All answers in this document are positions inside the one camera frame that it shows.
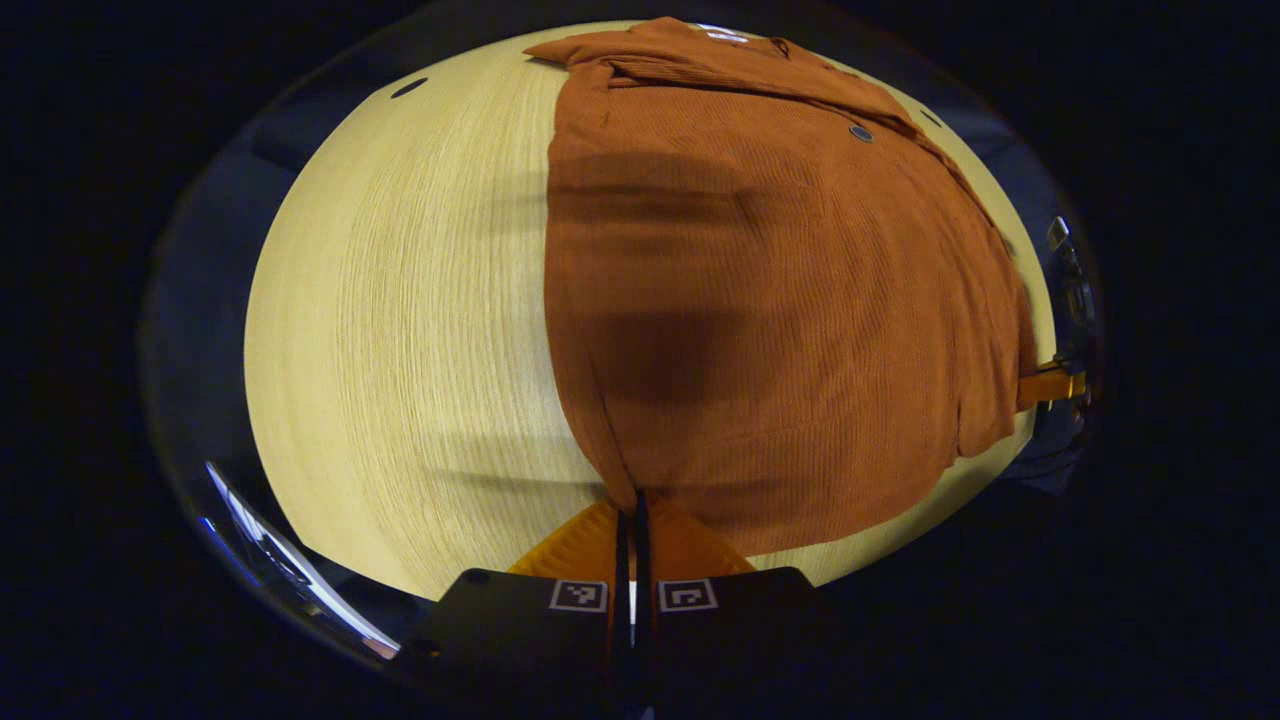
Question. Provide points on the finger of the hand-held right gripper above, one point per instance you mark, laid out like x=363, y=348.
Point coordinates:
x=1050, y=387

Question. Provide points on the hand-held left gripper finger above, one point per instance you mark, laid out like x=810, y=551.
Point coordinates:
x=622, y=560
x=643, y=560

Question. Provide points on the orange button-up shirt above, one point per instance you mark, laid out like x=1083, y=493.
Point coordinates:
x=760, y=300

